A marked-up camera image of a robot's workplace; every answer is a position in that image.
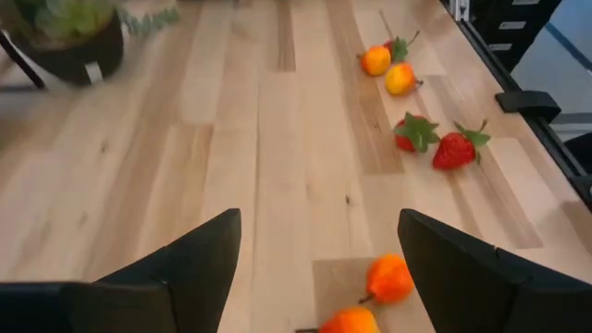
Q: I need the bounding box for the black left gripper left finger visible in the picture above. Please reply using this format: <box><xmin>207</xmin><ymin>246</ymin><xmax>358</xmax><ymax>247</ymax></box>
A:
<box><xmin>96</xmin><ymin>208</ymin><xmax>242</xmax><ymax>333</ymax></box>

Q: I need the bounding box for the black table edge clamp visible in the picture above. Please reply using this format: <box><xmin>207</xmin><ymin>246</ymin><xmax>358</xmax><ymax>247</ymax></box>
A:
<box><xmin>494</xmin><ymin>90</ymin><xmax>563</xmax><ymax>124</ymax></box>

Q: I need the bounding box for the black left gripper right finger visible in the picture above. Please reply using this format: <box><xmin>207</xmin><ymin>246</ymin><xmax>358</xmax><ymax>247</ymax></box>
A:
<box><xmin>398</xmin><ymin>208</ymin><xmax>592</xmax><ymax>333</ymax></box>

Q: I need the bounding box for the black drawer cabinet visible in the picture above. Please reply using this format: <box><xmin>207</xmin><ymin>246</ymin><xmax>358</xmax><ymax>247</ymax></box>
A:
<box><xmin>471</xmin><ymin>0</ymin><xmax>563</xmax><ymax>71</ymax></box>

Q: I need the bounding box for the black metal table frame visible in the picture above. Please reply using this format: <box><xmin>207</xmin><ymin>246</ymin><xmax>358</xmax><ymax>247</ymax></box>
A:
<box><xmin>438</xmin><ymin>0</ymin><xmax>592</xmax><ymax>209</ymax></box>

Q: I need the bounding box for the black tube stand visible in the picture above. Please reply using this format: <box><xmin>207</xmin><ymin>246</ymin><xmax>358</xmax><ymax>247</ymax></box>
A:
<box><xmin>0</xmin><ymin>30</ymin><xmax>47</xmax><ymax>92</ymax></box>

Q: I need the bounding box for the silver aluminium bracket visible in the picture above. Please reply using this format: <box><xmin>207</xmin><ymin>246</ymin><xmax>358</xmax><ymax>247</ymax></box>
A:
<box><xmin>446</xmin><ymin>0</ymin><xmax>471</xmax><ymax>22</ymax></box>

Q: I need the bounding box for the red toy strawberry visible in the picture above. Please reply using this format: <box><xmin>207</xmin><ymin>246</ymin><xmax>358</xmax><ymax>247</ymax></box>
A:
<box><xmin>432</xmin><ymin>118</ymin><xmax>491</xmax><ymax>171</ymax></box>
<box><xmin>392</xmin><ymin>111</ymin><xmax>441</xmax><ymax>154</ymax></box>
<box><xmin>378</xmin><ymin>9</ymin><xmax>421</xmax><ymax>65</ymax></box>

